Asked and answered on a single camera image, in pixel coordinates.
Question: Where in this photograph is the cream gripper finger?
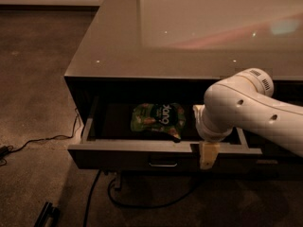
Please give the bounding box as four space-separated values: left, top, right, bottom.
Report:
200 161 215 170

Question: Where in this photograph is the drawer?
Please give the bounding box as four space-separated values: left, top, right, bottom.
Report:
68 97 262 172
250 159 303 181

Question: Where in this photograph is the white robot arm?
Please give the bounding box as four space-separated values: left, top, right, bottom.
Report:
193 68 303 170

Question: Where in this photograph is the dark cabinet with glass top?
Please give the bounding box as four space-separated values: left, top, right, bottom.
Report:
64 0 303 177

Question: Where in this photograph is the green snack bag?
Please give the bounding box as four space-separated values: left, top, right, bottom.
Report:
131 103 186 141

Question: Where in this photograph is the black power adapter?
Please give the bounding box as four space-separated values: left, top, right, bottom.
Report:
0 146 9 157

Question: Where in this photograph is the thin black power cable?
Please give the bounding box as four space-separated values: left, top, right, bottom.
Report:
0 109 80 167

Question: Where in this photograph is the black metal bracket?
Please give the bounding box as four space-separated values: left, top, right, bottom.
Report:
34 201 61 227

